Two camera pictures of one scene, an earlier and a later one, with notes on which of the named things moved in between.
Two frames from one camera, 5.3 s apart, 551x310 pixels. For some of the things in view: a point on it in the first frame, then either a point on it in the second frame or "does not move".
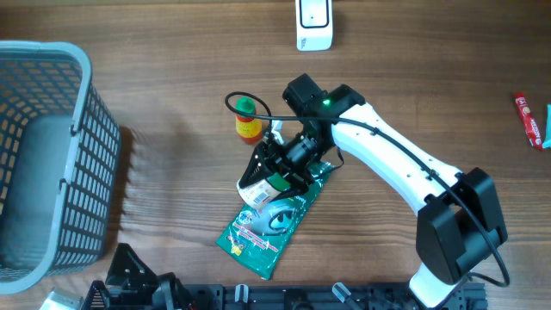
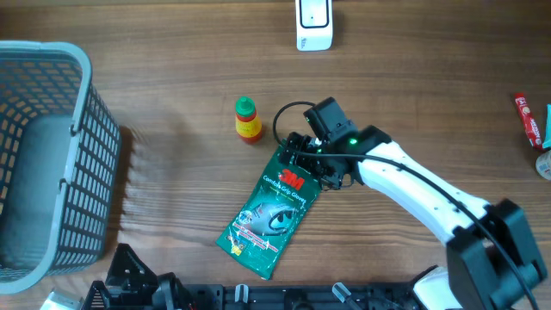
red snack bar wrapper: [528, 121] does not move
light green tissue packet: [547, 140] does not move
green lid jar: [261, 193] to [543, 164]
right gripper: [272, 151] to [331, 176]
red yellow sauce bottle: [249, 127] does not move
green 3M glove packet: [258, 238] does not move
